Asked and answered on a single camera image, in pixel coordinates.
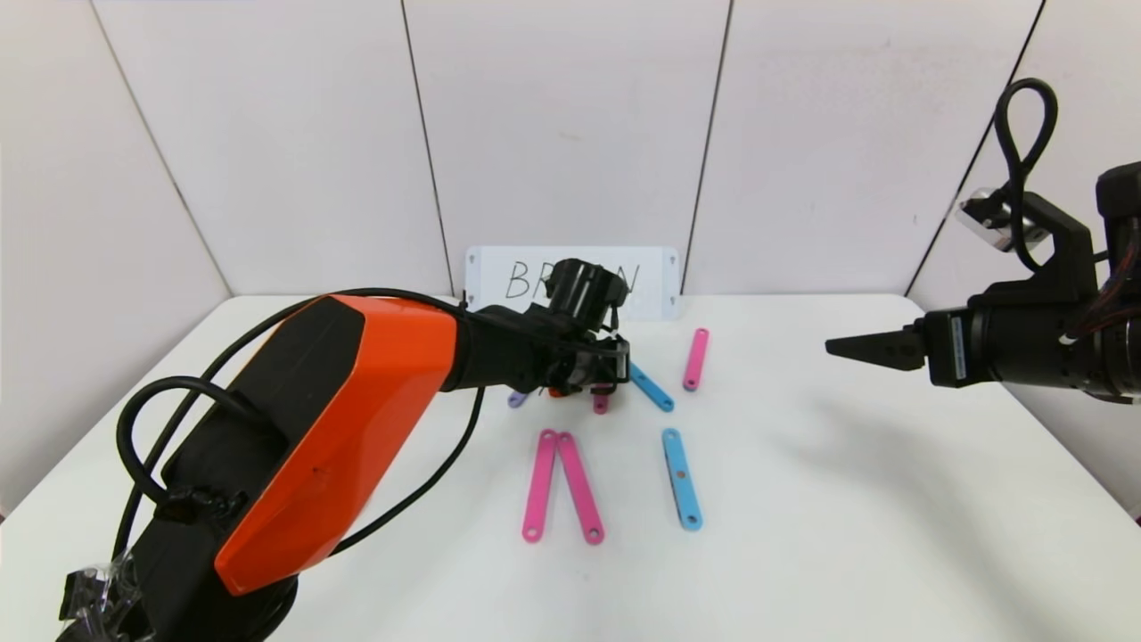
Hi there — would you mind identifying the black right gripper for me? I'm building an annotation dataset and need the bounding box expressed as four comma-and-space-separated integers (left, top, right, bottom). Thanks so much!
824, 300, 1096, 392

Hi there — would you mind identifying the white BRAIN word card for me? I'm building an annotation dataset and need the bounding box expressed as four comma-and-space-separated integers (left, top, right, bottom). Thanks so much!
465, 246, 681, 322

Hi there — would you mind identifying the light blue flat bar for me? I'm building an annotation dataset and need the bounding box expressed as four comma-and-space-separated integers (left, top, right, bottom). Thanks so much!
628, 361, 676, 414
661, 428, 704, 532

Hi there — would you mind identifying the clear plastic wrap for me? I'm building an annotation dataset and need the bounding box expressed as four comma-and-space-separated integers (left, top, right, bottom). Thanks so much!
58, 553, 144, 642

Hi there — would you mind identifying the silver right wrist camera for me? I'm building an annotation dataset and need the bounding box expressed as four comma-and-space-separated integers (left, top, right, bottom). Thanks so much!
956, 187, 1053, 253

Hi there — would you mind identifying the black right camera bracket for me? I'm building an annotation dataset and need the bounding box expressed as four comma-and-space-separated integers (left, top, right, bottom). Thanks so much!
1021, 192, 1097, 300

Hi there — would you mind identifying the looped black right arm cable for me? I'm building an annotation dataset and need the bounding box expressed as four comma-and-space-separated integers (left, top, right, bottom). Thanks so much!
994, 78, 1060, 273

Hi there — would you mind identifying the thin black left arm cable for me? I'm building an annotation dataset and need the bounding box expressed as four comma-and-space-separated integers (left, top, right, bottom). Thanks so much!
201, 287, 469, 398

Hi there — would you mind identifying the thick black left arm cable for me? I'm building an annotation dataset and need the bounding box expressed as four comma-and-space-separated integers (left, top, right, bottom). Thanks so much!
111, 374, 489, 558

